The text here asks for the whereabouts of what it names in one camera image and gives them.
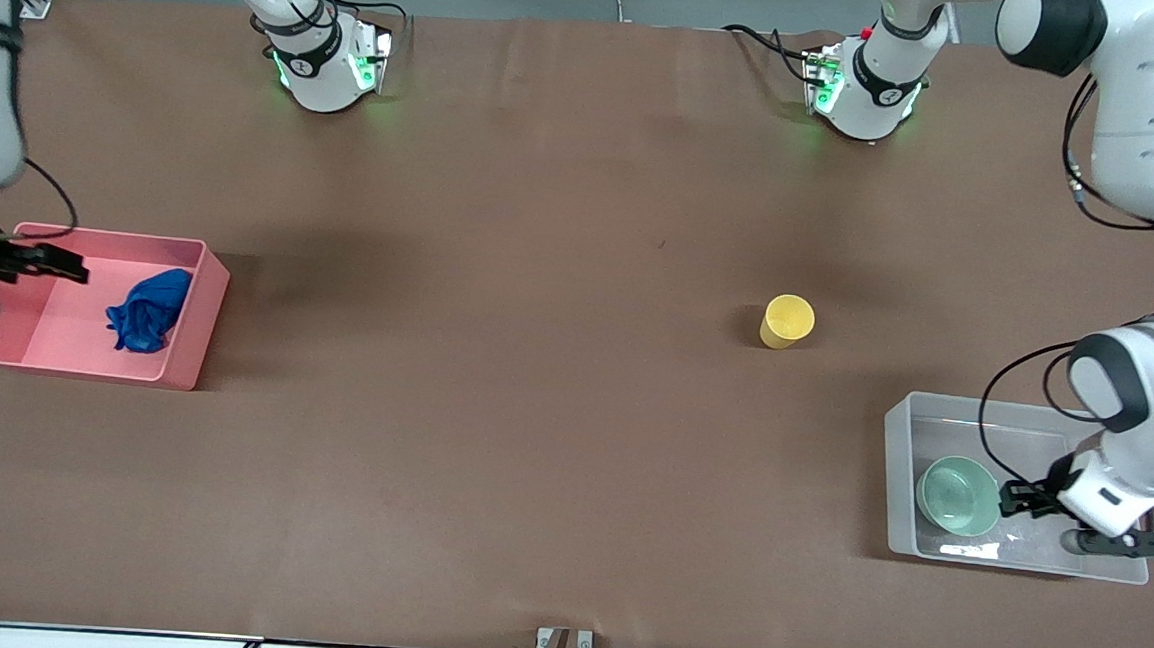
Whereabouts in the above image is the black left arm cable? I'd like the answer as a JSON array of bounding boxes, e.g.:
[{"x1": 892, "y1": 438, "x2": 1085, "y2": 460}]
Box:
[{"x1": 974, "y1": 67, "x2": 1154, "y2": 497}]

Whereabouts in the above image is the blue cloth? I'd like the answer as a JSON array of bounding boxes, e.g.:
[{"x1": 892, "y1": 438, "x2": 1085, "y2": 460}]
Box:
[{"x1": 102, "y1": 263, "x2": 195, "y2": 357}]

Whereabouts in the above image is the brown paper table cover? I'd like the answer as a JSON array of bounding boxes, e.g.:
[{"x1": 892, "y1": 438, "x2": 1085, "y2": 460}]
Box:
[{"x1": 0, "y1": 0, "x2": 1154, "y2": 648}]

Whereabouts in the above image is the pink plastic box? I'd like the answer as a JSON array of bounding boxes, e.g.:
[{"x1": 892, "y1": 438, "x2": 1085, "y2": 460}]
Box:
[{"x1": 0, "y1": 221, "x2": 234, "y2": 394}]

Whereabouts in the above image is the mint green bowl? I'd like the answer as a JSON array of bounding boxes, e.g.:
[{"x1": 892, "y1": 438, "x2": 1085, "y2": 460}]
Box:
[{"x1": 913, "y1": 453, "x2": 1008, "y2": 539}]

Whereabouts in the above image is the clear plastic box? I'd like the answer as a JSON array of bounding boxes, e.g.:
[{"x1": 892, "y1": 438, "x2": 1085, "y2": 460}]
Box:
[{"x1": 875, "y1": 389, "x2": 1154, "y2": 586}]

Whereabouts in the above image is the black left base cable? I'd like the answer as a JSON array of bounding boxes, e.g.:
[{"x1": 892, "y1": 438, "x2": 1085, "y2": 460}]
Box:
[{"x1": 720, "y1": 22, "x2": 818, "y2": 85}]

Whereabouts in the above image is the yellow plastic cup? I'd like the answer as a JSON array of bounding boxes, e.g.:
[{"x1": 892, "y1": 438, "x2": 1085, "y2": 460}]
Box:
[{"x1": 759, "y1": 292, "x2": 818, "y2": 353}]

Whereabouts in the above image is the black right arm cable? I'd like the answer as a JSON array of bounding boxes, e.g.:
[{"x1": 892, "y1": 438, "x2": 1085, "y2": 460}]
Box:
[{"x1": 16, "y1": 158, "x2": 84, "y2": 242}]

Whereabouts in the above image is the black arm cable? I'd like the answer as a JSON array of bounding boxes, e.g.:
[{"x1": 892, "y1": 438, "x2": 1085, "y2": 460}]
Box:
[
  {"x1": 974, "y1": 67, "x2": 1154, "y2": 497},
  {"x1": 16, "y1": 158, "x2": 84, "y2": 242}
]

